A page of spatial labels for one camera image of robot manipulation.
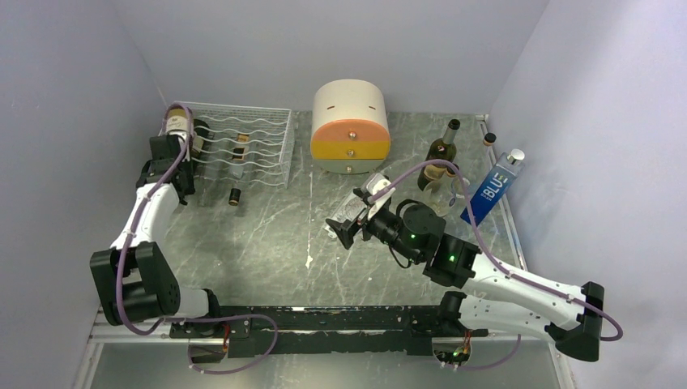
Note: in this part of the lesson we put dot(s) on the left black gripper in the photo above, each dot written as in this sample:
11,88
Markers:
185,165

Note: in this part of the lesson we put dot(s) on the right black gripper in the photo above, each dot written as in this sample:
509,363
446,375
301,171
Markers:
345,232

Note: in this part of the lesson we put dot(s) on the dark red wine bottle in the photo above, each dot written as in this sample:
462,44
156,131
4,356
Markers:
178,121

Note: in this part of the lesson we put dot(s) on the clear bottle cream label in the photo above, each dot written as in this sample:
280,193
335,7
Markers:
444,194

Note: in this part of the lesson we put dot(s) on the dark green wine bottle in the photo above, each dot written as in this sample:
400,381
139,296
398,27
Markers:
443,148

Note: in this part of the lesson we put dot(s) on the clear glass bottle black cap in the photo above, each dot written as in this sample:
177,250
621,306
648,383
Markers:
488,140

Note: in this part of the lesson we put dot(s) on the blue clear square bottle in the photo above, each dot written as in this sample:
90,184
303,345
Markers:
497,181

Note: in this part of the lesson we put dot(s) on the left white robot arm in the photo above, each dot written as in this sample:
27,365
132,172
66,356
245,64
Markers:
133,279

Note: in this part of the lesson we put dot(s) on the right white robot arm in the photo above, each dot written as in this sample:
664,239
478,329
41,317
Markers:
491,295

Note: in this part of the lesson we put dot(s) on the dark green lower-rack bottle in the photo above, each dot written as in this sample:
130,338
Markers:
202,140

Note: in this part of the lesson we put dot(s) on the clear bottle black-gold label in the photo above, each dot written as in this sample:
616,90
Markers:
239,169

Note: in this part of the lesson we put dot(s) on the ruler set plastic package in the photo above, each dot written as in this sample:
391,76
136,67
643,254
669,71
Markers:
348,209

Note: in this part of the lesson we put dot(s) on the cream drawer cabinet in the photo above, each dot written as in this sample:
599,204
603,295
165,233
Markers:
350,132

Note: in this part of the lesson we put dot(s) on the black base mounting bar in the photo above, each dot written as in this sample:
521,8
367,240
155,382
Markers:
248,331

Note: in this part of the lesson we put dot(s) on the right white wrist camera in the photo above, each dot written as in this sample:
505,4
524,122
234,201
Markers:
376,190

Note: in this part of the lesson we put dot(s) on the white wire wine rack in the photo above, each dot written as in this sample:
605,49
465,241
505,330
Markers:
271,145

